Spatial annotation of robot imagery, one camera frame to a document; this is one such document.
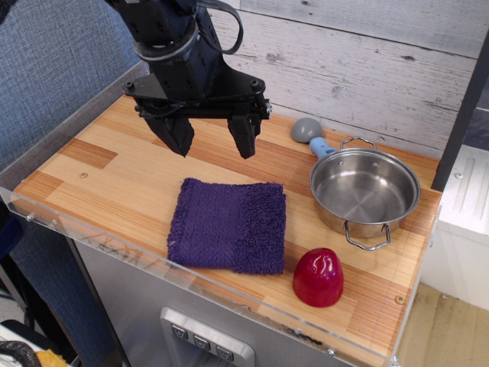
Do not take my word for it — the purple towel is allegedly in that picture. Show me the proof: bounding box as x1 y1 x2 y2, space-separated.
167 178 286 275

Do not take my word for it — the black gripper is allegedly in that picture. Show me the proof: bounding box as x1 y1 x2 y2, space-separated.
122 7 270 159

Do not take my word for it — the stainless steel pot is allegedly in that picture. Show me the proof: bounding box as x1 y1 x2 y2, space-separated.
309 137 421 251

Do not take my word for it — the red plastic pepper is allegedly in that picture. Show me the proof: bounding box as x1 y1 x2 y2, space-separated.
293 248 344 307

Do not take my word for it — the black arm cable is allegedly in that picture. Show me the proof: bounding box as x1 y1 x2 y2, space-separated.
196 0 245 55

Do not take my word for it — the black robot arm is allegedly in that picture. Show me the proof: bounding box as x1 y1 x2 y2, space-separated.
109 1 271 159

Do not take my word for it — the blue and grey spoon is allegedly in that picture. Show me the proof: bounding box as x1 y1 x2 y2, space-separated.
290 118 335 159

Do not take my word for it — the dark right post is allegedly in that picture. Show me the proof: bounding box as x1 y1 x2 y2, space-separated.
430 0 489 191

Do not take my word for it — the white side cabinet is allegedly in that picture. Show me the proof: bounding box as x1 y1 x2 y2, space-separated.
420 145 488 310

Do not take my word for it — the clear acrylic guard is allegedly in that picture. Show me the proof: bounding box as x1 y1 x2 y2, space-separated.
1 64 441 366

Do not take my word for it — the stainless steel cabinet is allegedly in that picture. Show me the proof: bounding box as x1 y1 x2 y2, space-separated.
64 235 368 367

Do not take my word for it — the silver control panel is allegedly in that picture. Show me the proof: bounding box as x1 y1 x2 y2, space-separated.
160 307 255 366

